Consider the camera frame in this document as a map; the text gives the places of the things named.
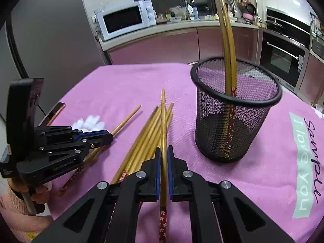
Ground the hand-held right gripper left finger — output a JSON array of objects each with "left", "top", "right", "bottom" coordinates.
[{"left": 32, "top": 147, "right": 162, "bottom": 243}]

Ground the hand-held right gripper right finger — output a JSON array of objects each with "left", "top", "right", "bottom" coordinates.
[{"left": 167, "top": 145, "right": 295, "bottom": 243}]

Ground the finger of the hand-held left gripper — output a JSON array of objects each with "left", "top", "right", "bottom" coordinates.
[
  {"left": 35, "top": 126, "right": 114, "bottom": 148},
  {"left": 17, "top": 144, "right": 103, "bottom": 181}
]

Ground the bunch of wooden chopsticks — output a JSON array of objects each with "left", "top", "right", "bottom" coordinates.
[{"left": 108, "top": 103, "right": 175, "bottom": 185}]

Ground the black mesh utensil holder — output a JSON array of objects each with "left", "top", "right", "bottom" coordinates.
[{"left": 190, "top": 57, "right": 282, "bottom": 163}]

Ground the person's left forearm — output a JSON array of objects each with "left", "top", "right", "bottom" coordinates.
[{"left": 0, "top": 182, "right": 53, "bottom": 243}]

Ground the person's left hand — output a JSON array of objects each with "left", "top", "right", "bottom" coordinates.
[{"left": 11, "top": 180, "right": 52, "bottom": 205}]

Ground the pink printed towel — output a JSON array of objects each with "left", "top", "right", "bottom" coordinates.
[{"left": 44, "top": 63, "right": 324, "bottom": 243}]

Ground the grey refrigerator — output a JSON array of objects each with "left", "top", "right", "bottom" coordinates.
[{"left": 0, "top": 0, "right": 112, "bottom": 122}]

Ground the pink kitchen cabinet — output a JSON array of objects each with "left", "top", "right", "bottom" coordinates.
[{"left": 100, "top": 18, "right": 261, "bottom": 66}]

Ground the white microwave oven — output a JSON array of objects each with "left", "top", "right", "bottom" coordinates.
[{"left": 94, "top": 0, "right": 157, "bottom": 41}]

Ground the clear plastic bag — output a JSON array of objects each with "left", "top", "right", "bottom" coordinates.
[{"left": 169, "top": 6, "right": 186, "bottom": 18}]

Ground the black built-in oven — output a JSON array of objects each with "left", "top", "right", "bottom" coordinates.
[{"left": 259, "top": 29, "right": 310, "bottom": 89}]

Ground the metal kitchen faucet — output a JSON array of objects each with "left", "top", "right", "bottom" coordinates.
[{"left": 183, "top": 0, "right": 195, "bottom": 21}]

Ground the wok with glass lid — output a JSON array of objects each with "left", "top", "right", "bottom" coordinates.
[{"left": 266, "top": 19, "right": 285, "bottom": 29}]

